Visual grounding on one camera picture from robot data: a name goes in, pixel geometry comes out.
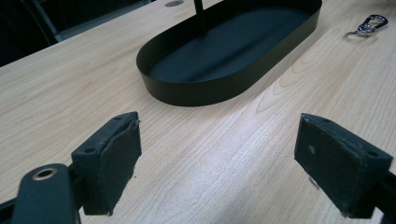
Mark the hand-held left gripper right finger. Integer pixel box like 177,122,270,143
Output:
293,113,394,219

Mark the silver carabiner keychain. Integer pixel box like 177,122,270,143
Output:
344,14,389,38

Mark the black oval metal tray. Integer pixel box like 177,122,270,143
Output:
135,0,323,107

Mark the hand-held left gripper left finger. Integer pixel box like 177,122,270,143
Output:
70,111,143,217

